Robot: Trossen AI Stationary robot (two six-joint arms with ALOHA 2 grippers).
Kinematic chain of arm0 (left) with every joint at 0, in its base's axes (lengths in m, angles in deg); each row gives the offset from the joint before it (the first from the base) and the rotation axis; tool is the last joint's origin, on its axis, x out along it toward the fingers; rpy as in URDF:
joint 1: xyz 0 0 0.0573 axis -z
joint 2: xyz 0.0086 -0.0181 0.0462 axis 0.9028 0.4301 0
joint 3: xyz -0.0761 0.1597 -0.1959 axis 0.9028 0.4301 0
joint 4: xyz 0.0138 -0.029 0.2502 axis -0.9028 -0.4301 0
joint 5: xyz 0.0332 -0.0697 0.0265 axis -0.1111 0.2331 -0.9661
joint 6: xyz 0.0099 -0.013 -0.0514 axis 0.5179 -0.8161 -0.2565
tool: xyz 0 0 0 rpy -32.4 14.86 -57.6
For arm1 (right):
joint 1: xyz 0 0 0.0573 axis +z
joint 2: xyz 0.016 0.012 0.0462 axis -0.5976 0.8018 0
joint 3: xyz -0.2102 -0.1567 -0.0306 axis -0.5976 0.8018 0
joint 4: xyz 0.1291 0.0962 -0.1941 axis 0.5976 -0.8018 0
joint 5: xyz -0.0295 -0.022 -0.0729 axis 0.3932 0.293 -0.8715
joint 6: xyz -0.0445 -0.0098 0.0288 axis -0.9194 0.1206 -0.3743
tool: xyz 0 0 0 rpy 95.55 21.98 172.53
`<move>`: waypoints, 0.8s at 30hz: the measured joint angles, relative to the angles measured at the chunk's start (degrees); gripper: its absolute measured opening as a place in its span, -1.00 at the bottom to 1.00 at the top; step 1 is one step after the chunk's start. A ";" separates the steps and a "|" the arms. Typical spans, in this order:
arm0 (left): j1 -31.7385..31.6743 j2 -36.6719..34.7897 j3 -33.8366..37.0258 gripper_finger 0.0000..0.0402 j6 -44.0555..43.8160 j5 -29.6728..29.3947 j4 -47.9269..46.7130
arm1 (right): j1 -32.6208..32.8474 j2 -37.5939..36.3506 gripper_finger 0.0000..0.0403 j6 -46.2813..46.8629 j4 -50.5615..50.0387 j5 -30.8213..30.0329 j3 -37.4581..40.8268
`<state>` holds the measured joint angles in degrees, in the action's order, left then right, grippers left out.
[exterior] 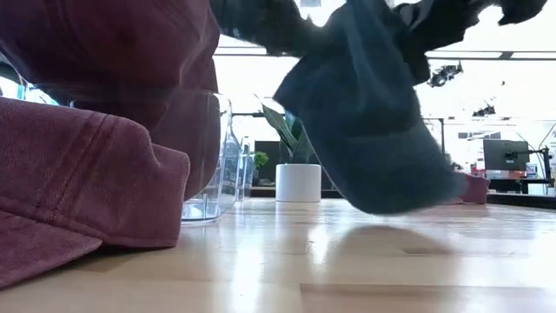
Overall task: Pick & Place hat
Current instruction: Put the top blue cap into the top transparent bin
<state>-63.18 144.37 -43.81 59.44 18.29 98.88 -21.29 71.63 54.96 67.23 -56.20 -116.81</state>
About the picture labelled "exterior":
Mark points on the black cabinet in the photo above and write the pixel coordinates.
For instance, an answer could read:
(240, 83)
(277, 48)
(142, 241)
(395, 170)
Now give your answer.
(267, 169)

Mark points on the black desk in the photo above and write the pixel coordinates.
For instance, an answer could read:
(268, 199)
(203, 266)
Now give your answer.
(517, 184)

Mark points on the maroon baseball cap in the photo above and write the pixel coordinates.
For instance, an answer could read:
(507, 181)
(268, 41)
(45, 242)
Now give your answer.
(475, 189)
(108, 43)
(87, 182)

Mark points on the black monitor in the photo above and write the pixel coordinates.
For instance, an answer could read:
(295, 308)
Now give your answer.
(506, 154)

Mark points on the clear acrylic cap organizer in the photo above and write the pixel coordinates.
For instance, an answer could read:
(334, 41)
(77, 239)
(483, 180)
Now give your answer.
(230, 182)
(246, 174)

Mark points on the snake plant in white pot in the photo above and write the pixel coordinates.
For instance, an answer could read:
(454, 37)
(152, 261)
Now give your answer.
(298, 182)

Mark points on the small green plant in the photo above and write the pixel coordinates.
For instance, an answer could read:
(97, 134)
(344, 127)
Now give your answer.
(260, 160)

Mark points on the blue denim baseball cap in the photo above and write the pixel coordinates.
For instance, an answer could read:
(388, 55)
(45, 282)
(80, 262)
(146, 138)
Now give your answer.
(369, 130)

